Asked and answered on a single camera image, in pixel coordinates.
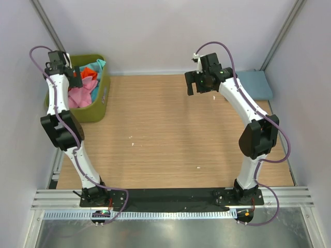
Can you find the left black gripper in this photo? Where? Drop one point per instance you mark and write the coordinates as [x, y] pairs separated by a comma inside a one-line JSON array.
[[76, 81]]

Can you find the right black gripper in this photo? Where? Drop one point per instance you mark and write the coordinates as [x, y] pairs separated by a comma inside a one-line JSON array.
[[193, 76]]

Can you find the pink t shirt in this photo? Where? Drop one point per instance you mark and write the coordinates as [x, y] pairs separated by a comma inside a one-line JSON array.
[[85, 95]]

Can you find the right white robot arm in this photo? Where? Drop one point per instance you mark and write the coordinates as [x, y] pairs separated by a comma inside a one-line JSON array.
[[260, 133]]

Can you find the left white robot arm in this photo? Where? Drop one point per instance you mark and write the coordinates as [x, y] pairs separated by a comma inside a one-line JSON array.
[[64, 130]]

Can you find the orange t shirt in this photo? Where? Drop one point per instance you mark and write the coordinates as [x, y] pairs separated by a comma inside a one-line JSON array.
[[86, 72]]

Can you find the teal t shirt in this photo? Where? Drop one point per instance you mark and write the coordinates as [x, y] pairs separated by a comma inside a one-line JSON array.
[[97, 66]]

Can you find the green plastic bin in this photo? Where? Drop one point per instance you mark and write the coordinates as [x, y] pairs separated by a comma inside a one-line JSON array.
[[93, 108]]

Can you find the folded grey-blue t shirt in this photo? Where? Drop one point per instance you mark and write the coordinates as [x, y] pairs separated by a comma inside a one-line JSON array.
[[255, 84]]

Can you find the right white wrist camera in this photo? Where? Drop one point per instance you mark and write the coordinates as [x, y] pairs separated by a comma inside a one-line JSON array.
[[197, 60]]

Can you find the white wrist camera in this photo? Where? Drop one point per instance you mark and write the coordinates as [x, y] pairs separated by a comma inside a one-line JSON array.
[[67, 59], [197, 60]]

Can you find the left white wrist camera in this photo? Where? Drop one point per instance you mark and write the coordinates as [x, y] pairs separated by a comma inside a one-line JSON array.
[[67, 59]]

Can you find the aluminium frame rail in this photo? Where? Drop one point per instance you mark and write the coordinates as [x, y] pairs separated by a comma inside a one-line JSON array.
[[287, 196]]

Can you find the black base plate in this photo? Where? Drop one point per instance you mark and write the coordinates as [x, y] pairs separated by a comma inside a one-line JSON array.
[[172, 200]]

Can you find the white slotted cable duct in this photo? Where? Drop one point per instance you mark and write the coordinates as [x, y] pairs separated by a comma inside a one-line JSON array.
[[100, 215]]

